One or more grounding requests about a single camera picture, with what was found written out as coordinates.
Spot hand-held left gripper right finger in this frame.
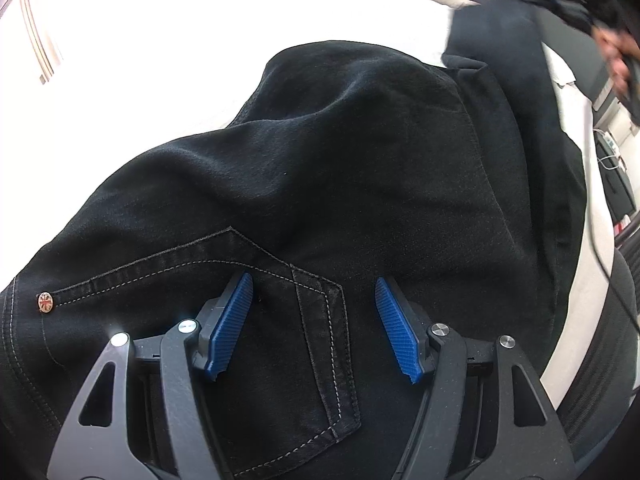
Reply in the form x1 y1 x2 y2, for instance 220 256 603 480
374 276 577 480

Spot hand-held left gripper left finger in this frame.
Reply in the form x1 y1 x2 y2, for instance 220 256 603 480
47 271 256 480

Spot black pants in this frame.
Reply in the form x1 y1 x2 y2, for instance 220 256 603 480
0 0 601 480

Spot person's right hand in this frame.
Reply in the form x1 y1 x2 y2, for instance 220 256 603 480
592 22 640 81

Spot grey upholstered headboard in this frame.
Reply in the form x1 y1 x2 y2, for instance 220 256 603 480
510 0 623 116

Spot white power strip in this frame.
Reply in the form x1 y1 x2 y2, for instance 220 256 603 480
594 129 622 157

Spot bed with white sheet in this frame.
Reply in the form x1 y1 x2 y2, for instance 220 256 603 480
0 0 621 411

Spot black cable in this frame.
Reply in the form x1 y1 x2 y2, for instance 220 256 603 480
580 170 640 326

